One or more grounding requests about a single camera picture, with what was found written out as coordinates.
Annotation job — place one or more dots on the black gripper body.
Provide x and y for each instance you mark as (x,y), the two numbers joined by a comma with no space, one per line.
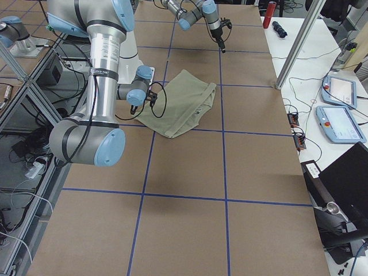
(133,108)
(217,34)

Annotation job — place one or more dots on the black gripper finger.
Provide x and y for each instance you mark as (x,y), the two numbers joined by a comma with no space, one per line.
(133,110)
(221,45)

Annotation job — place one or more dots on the olive green long-sleeve shirt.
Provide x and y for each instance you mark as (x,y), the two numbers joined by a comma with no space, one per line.
(186,100)

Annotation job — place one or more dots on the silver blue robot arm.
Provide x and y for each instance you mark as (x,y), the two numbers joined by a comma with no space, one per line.
(195,14)
(92,135)

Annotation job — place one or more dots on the red cylindrical bottle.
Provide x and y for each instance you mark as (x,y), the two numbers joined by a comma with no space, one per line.
(269,13)

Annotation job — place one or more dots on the dark blue folded cloth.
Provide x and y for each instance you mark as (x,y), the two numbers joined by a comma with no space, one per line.
(279,30)

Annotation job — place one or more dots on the white power adapter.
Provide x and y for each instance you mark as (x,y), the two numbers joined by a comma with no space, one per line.
(36,169)

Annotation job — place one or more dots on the orange black connector board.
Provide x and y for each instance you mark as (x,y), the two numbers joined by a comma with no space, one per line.
(297,132)

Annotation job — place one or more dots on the upper teach pendant tablet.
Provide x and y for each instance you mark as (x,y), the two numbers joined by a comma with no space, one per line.
(339,91)

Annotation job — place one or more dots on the teach pendant tablet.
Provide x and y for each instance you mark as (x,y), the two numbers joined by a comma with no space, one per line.
(338,125)
(339,91)

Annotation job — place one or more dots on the lower teach pendant tablet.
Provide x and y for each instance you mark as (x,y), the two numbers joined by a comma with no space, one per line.
(338,125)

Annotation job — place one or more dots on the white labelled black box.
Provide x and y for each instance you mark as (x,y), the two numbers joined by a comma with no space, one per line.
(313,170)

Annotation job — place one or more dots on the black laptop computer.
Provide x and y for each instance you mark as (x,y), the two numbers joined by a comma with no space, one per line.
(346,181)

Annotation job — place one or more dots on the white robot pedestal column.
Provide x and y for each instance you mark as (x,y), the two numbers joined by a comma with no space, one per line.
(129,59)

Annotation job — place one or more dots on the aluminium frame post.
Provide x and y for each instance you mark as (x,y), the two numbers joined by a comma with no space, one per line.
(301,38)

